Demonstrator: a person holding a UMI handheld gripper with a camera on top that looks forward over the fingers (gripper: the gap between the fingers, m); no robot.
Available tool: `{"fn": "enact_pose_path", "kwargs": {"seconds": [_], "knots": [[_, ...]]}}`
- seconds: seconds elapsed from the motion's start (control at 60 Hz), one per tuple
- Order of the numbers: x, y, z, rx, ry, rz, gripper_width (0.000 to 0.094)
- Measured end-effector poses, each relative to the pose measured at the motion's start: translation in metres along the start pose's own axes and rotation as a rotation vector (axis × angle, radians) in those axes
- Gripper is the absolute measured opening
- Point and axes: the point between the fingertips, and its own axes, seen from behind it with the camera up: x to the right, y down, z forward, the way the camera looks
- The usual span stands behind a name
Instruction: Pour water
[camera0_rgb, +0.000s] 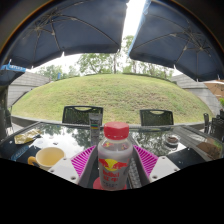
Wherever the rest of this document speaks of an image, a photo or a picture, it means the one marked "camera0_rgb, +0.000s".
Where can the dark green plastic chair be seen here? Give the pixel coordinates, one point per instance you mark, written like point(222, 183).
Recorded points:
point(156, 118)
point(78, 116)

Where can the red-capped clear drink bottle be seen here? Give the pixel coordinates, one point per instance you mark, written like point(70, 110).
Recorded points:
point(115, 156)

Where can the small round ashtray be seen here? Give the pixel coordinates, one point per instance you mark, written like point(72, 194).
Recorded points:
point(172, 140)

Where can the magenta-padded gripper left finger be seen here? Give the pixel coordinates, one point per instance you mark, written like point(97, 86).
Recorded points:
point(63, 166)

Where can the navy umbrella with blue flap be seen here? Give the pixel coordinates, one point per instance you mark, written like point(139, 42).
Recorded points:
point(180, 43)

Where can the large navy patio umbrella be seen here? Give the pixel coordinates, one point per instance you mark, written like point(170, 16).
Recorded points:
point(73, 26)

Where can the blue umbrella with white lettering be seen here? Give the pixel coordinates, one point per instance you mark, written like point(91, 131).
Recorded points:
point(10, 71)

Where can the flat yellow packet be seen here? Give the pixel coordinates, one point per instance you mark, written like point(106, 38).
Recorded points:
point(26, 136)

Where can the flat round red coaster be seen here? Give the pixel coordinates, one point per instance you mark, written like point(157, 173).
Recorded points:
point(95, 184)

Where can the white standing table card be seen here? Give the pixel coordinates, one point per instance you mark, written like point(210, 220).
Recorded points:
point(95, 123)

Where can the black wicker chair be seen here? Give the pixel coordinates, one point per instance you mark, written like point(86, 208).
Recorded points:
point(217, 128)

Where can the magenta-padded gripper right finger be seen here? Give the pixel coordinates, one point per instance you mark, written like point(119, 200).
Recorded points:
point(165, 166)

